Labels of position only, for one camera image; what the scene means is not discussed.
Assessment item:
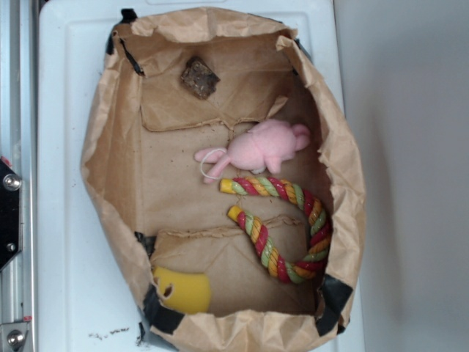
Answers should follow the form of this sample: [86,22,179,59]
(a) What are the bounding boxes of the multicolored twisted rope toy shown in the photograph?
[219,177,333,285]

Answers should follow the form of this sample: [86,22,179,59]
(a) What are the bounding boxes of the brown paper bag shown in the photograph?
[81,7,366,351]

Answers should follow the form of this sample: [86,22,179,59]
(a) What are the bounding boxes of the pink plush toy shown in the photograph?
[194,119,311,183]

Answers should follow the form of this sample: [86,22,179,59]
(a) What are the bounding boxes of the brown crumbly block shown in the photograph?
[180,56,220,100]

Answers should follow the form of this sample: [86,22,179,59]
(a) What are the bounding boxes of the yellow sponge block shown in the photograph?
[152,266,212,315]

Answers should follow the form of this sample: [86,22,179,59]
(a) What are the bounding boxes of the white plastic tray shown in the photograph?
[35,0,366,352]

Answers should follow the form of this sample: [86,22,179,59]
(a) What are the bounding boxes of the black metal bracket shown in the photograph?
[0,156,22,271]

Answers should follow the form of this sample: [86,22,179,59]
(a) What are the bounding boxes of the aluminium frame rail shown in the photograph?
[1,1,39,351]

